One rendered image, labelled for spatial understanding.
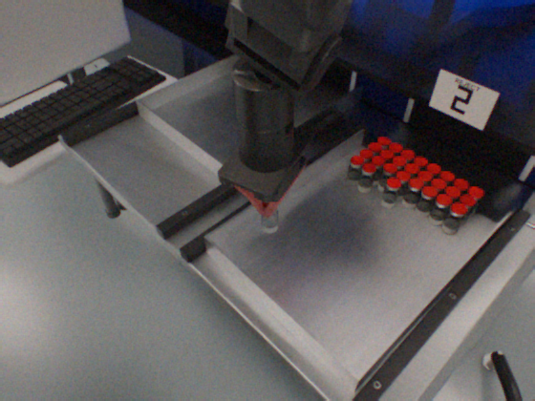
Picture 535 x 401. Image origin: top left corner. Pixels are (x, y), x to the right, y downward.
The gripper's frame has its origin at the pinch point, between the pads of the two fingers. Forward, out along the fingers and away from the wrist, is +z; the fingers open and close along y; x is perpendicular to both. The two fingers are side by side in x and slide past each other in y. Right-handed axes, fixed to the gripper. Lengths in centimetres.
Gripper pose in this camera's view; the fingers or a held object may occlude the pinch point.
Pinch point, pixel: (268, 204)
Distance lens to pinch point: 54.2
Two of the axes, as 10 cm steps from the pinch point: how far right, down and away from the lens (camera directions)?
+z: 0.3, 6.3, 7.8
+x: -8.7, -3.7, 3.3
